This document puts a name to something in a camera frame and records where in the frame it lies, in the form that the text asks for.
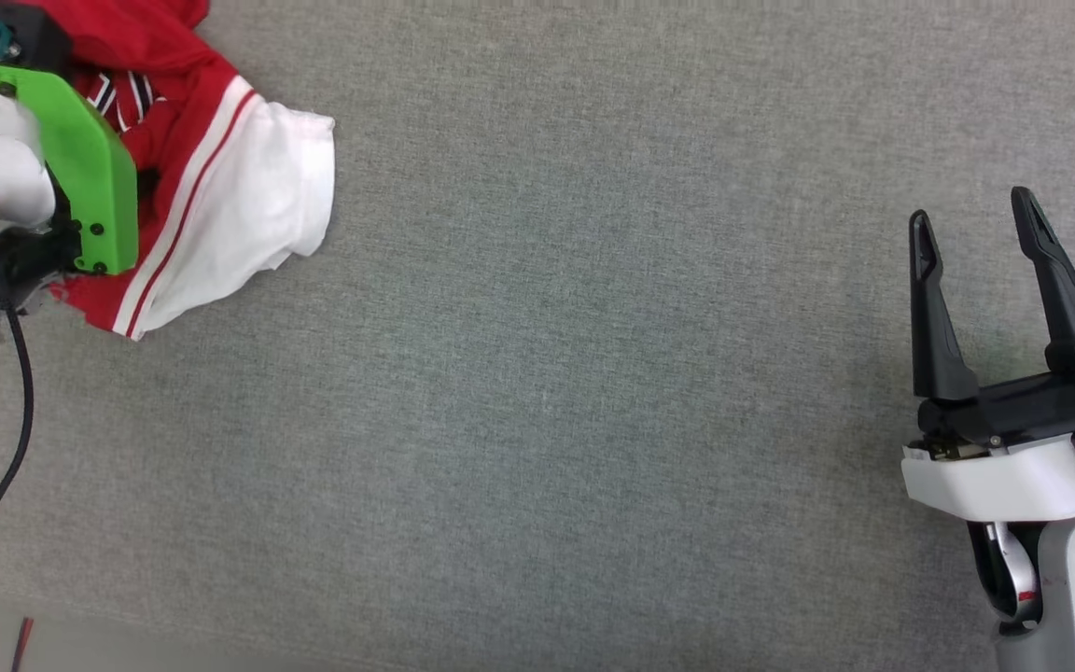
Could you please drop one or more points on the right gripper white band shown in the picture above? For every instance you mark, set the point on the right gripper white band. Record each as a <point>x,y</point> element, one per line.
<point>1004,485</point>

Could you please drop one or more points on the red and white T-shirt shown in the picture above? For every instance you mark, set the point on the red and white T-shirt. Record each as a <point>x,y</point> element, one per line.
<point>248,187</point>

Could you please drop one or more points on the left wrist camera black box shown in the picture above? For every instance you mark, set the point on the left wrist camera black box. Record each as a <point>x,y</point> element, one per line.
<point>38,42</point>

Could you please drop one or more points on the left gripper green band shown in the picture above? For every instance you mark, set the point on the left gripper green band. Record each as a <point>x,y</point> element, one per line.
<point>90,159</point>

